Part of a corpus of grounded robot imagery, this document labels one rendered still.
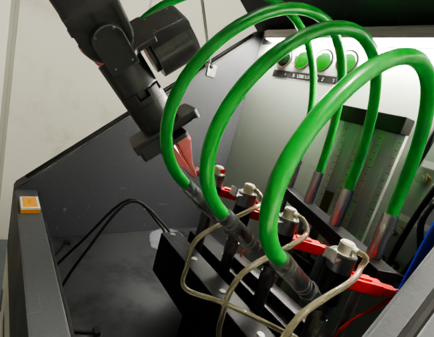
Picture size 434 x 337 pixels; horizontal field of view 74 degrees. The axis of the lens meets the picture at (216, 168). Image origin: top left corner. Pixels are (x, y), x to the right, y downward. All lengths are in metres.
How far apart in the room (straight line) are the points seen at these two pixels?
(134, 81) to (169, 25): 0.08
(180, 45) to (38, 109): 1.74
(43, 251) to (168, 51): 0.35
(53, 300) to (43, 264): 0.08
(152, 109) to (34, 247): 0.28
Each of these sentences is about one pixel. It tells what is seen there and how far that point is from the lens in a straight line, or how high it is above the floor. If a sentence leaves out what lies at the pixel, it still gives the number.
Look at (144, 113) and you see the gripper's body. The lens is 0.40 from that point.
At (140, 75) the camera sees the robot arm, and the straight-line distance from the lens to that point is 0.39.
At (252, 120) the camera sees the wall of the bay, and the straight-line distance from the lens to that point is 0.85.
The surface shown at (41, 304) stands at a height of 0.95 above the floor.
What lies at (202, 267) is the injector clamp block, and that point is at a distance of 0.48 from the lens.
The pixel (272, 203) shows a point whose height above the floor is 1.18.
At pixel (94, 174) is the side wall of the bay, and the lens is 0.75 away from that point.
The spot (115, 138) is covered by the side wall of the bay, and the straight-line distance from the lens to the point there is 0.73.
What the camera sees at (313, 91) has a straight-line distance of 0.61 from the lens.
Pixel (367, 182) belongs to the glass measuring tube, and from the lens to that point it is 0.60.
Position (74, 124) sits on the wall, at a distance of 2.09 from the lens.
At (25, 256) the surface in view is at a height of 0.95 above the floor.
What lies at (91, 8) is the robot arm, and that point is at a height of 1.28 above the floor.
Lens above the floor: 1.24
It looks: 13 degrees down
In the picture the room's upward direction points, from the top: 16 degrees clockwise
